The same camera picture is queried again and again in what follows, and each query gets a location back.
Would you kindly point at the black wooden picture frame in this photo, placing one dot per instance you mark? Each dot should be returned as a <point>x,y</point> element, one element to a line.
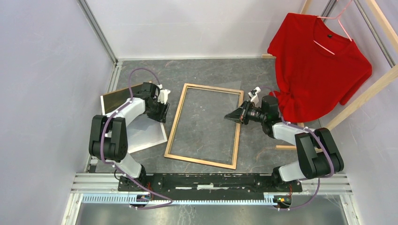
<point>203,125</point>

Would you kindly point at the wooden clothes rack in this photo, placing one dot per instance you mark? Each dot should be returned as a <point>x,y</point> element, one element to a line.
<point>381,75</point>

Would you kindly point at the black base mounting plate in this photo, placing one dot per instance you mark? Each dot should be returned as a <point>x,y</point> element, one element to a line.
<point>209,186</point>

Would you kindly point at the aluminium rail frame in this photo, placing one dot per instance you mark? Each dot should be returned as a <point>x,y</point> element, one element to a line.
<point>330,203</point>

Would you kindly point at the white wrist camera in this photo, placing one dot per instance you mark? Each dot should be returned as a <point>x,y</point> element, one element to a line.
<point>253,94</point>
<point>163,96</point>

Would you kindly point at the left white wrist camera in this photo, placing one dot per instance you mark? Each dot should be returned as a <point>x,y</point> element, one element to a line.
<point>163,96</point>

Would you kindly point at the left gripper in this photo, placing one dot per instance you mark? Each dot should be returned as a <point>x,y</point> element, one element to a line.
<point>162,116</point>

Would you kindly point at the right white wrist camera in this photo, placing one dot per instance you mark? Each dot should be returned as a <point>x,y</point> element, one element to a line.
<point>253,94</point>

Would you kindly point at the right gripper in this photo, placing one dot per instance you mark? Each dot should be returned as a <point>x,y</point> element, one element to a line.
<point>240,115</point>

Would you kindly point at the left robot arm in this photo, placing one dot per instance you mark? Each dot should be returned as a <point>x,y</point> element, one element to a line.
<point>108,138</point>

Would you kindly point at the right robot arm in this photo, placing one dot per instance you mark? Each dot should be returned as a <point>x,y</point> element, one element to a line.
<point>318,154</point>

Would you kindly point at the red t-shirt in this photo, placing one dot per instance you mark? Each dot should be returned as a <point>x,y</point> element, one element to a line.
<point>316,69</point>

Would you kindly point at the glossy photo print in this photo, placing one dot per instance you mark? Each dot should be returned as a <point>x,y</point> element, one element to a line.
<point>144,133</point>

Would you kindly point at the pink clothes hanger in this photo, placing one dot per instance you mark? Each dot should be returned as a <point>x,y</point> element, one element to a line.
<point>337,28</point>

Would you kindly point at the clear plastic sheet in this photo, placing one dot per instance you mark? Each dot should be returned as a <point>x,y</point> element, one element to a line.
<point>211,121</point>

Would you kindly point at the white slotted cable duct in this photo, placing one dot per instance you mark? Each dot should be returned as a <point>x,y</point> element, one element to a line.
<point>135,199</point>

